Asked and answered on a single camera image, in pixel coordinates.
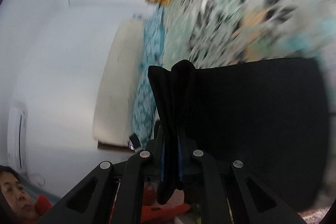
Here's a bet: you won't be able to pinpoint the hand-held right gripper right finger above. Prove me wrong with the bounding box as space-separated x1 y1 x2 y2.
177 132 308 224

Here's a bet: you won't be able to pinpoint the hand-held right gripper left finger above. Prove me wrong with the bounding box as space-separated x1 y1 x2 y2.
36 122 166 224

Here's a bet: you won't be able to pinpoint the black pants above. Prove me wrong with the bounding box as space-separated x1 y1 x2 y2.
148 57 330 211

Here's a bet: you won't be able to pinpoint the phone with lit screen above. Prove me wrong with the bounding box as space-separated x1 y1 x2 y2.
128 135 141 149

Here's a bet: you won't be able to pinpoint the large blue floral pillow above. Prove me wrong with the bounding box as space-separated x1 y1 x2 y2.
132 67 159 148

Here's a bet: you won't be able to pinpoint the cream headboard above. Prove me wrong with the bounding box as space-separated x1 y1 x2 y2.
92 19 146 147

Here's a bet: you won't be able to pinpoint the small blue floral pillow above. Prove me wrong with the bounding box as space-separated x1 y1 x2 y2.
142 7 166 67

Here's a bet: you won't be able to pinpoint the white air conditioner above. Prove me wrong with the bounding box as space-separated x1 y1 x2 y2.
7 106 28 170

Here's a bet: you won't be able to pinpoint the person's head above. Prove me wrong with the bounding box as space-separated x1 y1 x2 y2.
0 165 36 224

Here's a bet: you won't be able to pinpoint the floral bedsheet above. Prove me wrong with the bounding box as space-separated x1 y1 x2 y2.
160 0 336 69

